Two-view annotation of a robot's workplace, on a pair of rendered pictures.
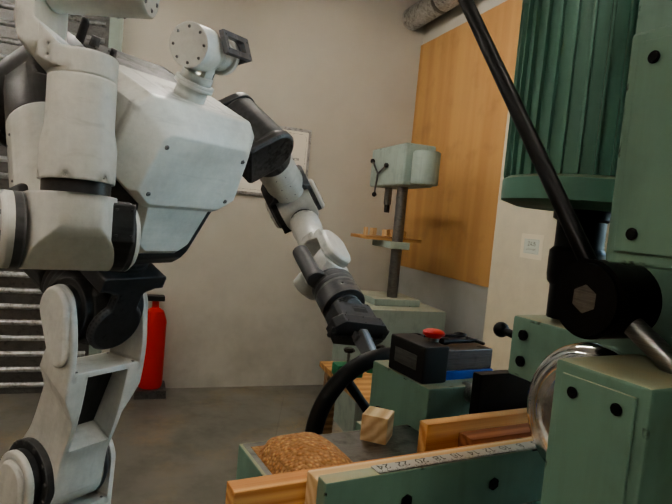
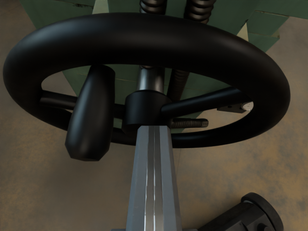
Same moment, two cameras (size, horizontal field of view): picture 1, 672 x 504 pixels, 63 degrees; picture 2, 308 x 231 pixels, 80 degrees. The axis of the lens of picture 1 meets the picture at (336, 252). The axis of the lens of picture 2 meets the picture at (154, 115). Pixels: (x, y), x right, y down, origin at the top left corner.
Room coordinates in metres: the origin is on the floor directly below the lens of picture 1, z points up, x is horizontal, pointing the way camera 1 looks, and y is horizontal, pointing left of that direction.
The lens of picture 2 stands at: (0.98, -0.08, 1.03)
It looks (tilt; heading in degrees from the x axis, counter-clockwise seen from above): 69 degrees down; 193
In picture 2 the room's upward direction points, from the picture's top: 21 degrees clockwise
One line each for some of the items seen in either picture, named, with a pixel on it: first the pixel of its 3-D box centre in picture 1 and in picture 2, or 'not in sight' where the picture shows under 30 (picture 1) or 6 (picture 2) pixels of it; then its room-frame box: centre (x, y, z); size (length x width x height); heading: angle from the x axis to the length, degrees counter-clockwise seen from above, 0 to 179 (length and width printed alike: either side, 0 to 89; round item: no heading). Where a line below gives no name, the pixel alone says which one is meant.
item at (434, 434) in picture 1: (498, 437); not in sight; (0.62, -0.21, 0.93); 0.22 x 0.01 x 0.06; 118
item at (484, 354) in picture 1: (437, 351); not in sight; (0.77, -0.16, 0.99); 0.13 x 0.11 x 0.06; 118
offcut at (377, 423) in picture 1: (377, 425); not in sight; (0.66, -0.07, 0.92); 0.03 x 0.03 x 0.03; 71
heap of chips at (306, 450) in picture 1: (310, 454); not in sight; (0.56, 0.01, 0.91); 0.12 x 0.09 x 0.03; 28
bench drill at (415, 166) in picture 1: (393, 289); not in sight; (3.06, -0.34, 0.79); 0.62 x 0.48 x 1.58; 19
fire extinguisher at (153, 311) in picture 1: (152, 344); not in sight; (3.24, 1.04, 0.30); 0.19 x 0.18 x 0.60; 21
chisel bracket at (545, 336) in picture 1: (578, 365); not in sight; (0.59, -0.27, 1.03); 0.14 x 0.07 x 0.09; 28
